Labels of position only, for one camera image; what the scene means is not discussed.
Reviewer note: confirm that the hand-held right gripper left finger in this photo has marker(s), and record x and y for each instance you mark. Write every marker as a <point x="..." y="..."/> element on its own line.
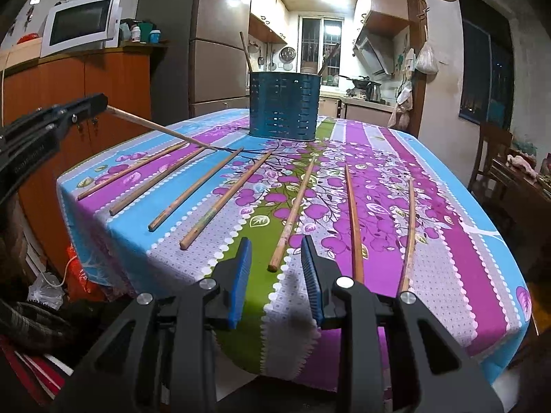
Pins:
<point x="241" y="284"/>

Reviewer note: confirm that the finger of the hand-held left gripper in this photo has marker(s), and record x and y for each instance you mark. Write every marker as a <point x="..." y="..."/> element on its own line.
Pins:
<point x="86" y="105"/>
<point x="30" y="159"/>

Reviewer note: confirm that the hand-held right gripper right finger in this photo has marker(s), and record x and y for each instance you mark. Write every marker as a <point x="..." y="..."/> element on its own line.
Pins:
<point x="311" y="284"/>

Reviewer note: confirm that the blue perforated utensil holder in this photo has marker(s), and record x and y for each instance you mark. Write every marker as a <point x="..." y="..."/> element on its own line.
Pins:
<point x="284" y="103"/>

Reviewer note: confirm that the orange wooden cabinet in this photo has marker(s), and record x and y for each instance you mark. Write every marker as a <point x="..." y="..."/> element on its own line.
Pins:
<point x="112" y="81"/>

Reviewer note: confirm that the white microwave oven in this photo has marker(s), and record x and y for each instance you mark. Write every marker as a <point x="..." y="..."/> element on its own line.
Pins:
<point x="77" y="23"/>

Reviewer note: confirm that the white medicine bottle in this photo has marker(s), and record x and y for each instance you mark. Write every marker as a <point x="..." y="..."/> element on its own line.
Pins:
<point x="136" y="34"/>

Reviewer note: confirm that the red round object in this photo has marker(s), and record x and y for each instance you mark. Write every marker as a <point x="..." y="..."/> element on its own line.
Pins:
<point x="28" y="38"/>

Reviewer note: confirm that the teal jar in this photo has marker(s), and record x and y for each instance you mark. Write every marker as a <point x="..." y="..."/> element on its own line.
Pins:
<point x="155" y="37"/>

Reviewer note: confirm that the floral striped tablecloth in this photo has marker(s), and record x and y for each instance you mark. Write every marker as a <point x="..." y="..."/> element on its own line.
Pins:
<point x="387" y="223"/>

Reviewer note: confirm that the green container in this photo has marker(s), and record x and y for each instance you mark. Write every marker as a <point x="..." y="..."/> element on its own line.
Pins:
<point x="146" y="28"/>

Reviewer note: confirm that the red plastic bag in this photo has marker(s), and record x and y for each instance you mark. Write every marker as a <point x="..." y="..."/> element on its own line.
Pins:
<point x="81" y="279"/>

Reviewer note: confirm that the grey refrigerator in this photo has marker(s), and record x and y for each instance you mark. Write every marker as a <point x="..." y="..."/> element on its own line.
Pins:
<point x="215" y="51"/>

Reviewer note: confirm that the dark plaid cloth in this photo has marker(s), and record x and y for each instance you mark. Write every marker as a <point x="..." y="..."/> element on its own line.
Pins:
<point x="34" y="322"/>

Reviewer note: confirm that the hanging beige bags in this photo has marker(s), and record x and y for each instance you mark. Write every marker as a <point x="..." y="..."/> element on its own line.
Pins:
<point x="400" y="114"/>

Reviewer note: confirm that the steel kettle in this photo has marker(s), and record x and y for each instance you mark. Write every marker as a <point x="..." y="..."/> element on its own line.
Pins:
<point x="373" y="92"/>

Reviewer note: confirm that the hanging metal colander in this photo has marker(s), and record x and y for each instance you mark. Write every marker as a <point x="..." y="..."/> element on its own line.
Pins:
<point x="287" y="54"/>

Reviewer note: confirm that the black wok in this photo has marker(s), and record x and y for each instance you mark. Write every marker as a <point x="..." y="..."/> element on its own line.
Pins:
<point x="357" y="81"/>

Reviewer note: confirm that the dark wooden dining table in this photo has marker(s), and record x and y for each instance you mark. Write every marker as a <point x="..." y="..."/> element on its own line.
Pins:
<point x="521" y="198"/>

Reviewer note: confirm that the wooden chair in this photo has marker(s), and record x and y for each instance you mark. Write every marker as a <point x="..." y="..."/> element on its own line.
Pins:
<point x="495" y="137"/>

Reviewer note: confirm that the steel range hood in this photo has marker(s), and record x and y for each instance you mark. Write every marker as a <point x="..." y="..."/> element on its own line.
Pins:
<point x="372" y="53"/>

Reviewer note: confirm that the barred kitchen window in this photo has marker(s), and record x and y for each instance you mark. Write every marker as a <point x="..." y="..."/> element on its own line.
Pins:
<point x="320" y="45"/>

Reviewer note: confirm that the pink cloth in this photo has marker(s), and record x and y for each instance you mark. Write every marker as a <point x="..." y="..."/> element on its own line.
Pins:
<point x="523" y="164"/>

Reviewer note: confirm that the white hanging plastic bag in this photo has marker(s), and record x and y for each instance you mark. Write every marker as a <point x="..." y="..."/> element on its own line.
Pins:
<point x="427" y="61"/>

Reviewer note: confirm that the dark room window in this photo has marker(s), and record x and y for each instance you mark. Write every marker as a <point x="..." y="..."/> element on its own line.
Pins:
<point x="486" y="60"/>

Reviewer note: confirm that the kitchen wall cabinets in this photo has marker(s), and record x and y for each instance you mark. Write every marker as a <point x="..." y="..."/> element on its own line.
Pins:
<point x="267" y="13"/>

